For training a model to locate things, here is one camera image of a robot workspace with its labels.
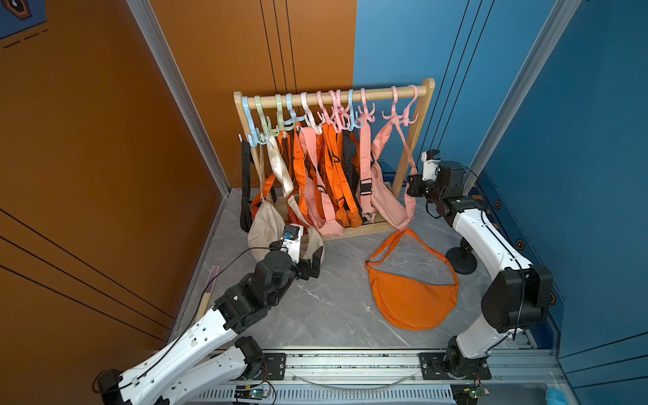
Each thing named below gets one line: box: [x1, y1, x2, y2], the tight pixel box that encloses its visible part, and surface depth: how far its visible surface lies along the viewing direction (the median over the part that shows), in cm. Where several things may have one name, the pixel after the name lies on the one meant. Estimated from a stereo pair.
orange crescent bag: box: [365, 227, 459, 331], surface depth 87 cm
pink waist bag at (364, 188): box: [355, 117, 374, 216], surface depth 84 cm
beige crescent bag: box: [247, 135, 326, 260], surface depth 88 cm
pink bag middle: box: [298, 126, 345, 238], surface depth 87 cm
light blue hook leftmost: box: [241, 96, 270, 148], surface depth 69 cm
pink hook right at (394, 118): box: [381, 86, 405, 124], surface depth 75 cm
